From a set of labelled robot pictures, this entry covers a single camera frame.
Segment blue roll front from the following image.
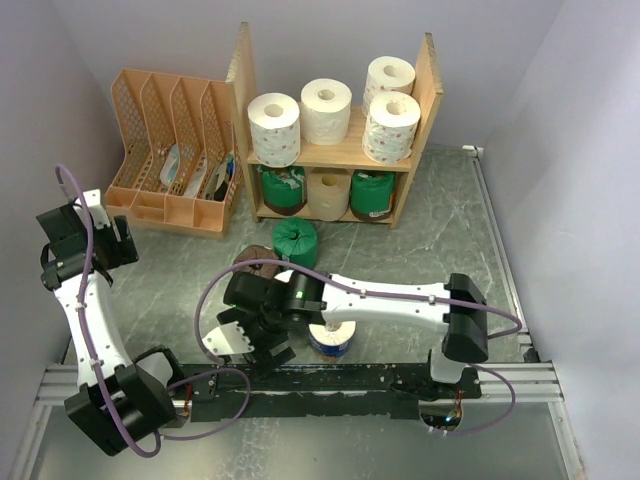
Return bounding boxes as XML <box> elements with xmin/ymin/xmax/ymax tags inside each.
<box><xmin>308</xmin><ymin>321</ymin><xmax>356</xmax><ymax>358</ymax></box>

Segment floral paper roll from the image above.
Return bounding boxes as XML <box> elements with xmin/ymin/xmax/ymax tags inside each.
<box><xmin>247</xmin><ymin>93</ymin><xmax>301</xmax><ymax>168</ymax></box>
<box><xmin>363</xmin><ymin>56</ymin><xmax>415</xmax><ymax>104</ymax></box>

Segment floral white roll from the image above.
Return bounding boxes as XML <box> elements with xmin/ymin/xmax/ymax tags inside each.
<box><xmin>362</xmin><ymin>91</ymin><xmax>421</xmax><ymax>165</ymax></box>

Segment plain white roll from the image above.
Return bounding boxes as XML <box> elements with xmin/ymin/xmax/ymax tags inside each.
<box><xmin>300</xmin><ymin>78</ymin><xmax>352</xmax><ymax>146</ymax></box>

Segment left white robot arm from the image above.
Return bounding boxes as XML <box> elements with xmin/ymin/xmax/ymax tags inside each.
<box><xmin>37</xmin><ymin>189</ymin><xmax>187</xmax><ymax>456</ymax></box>

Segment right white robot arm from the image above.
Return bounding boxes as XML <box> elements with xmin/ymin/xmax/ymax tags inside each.
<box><xmin>203</xmin><ymin>270</ymin><xmax>489</xmax><ymax>398</ymax></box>

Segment beige roll lower shelf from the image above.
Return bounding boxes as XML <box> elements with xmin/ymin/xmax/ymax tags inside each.
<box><xmin>307</xmin><ymin>168</ymin><xmax>351</xmax><ymax>221</ymax></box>

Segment wooden two-tier shelf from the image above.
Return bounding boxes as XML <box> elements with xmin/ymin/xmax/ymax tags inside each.
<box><xmin>225</xmin><ymin>22</ymin><xmax>444</xmax><ymax>228</ymax></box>

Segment blue wrapped roll with stick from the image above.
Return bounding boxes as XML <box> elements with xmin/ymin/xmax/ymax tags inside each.
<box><xmin>274</xmin><ymin>270</ymin><xmax>294</xmax><ymax>283</ymax></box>

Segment brown topped wrapped roll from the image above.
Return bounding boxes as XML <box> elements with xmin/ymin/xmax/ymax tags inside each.
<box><xmin>234</xmin><ymin>245</ymin><xmax>280</xmax><ymax>279</ymax></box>

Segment green wrapped roll on table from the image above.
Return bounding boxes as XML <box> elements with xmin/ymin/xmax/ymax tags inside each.
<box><xmin>272</xmin><ymin>217</ymin><xmax>319</xmax><ymax>269</ymax></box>

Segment orange plastic file organizer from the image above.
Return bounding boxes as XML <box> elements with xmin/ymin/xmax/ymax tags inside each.
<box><xmin>105</xmin><ymin>69</ymin><xmax>243</xmax><ymax>238</ymax></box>

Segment items in file organizer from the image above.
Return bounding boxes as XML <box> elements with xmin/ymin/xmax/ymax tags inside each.
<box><xmin>159</xmin><ymin>144</ymin><xmax>235</xmax><ymax>201</ymax></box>

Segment green wrapped roll lower left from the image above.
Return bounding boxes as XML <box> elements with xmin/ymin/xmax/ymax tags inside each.
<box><xmin>258</xmin><ymin>166</ymin><xmax>306</xmax><ymax>216</ymax></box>

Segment green wrapped roll lower right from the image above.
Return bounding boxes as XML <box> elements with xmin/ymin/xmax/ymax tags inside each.
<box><xmin>350</xmin><ymin>170</ymin><xmax>395</xmax><ymax>221</ymax></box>

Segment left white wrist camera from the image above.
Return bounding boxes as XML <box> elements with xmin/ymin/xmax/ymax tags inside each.
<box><xmin>83</xmin><ymin>189</ymin><xmax>111</xmax><ymax>230</ymax></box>

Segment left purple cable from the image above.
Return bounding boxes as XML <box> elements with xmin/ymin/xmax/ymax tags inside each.
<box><xmin>54</xmin><ymin>163</ymin><xmax>250</xmax><ymax>459</ymax></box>

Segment purple cable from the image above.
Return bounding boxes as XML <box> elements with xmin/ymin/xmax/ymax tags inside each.
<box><xmin>54</xmin><ymin>163</ymin><xmax>250</xmax><ymax>459</ymax></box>
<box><xmin>193</xmin><ymin>259</ymin><xmax>524</xmax><ymax>437</ymax></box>

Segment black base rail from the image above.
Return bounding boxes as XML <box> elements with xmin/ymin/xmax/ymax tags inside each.
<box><xmin>172</xmin><ymin>363</ymin><xmax>482</xmax><ymax>422</ymax></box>

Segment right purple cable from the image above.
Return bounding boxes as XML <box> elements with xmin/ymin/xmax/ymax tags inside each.
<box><xmin>193</xmin><ymin>259</ymin><xmax>524</xmax><ymax>437</ymax></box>

